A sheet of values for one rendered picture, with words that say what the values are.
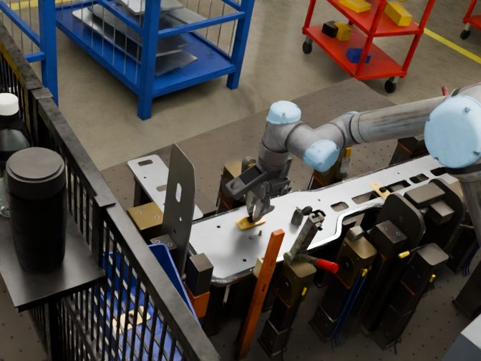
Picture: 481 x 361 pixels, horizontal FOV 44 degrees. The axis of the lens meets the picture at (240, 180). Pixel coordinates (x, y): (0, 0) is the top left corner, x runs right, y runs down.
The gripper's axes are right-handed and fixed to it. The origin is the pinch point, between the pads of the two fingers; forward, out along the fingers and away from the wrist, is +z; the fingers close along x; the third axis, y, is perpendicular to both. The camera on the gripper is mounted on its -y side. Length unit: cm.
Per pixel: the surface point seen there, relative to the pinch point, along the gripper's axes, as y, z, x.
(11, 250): -68, -40, -24
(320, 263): -1.0, -10.1, -27.6
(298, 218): 11.5, -0.7, -6.1
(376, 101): 127, 31, 69
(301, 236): -1.9, -12.6, -20.5
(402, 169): 62, 2, 1
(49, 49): 3, 43, 174
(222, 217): -6.1, 2.2, 4.8
